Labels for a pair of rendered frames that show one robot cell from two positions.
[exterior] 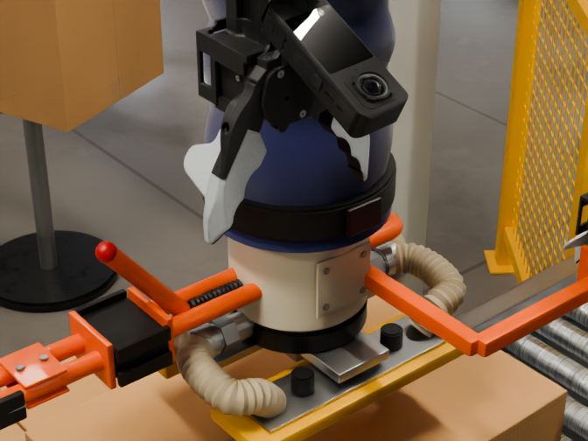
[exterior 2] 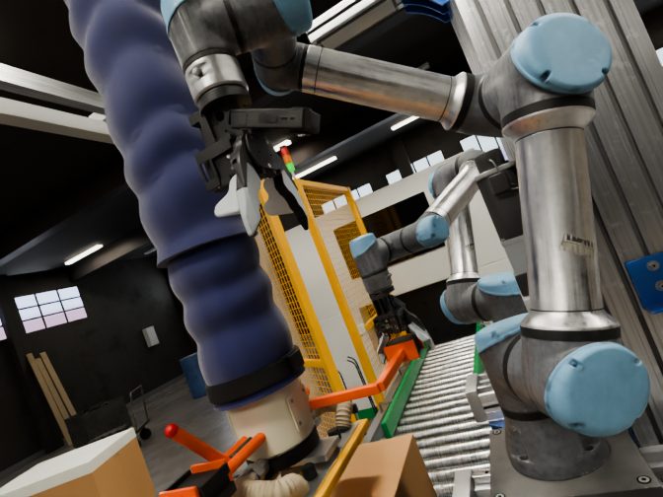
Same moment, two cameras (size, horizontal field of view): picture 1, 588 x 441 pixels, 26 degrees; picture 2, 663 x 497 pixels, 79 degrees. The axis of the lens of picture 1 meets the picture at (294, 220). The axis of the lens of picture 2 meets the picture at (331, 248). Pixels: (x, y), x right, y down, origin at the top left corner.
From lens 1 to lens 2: 0.70 m
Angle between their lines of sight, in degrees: 44
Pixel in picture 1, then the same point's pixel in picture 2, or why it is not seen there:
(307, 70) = (265, 117)
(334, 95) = (286, 113)
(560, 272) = not seen: hidden behind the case
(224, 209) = (253, 205)
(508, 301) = not seen: hidden behind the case
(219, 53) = (212, 152)
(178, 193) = not seen: outside the picture
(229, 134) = (239, 161)
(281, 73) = (251, 137)
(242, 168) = (253, 183)
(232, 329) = (258, 466)
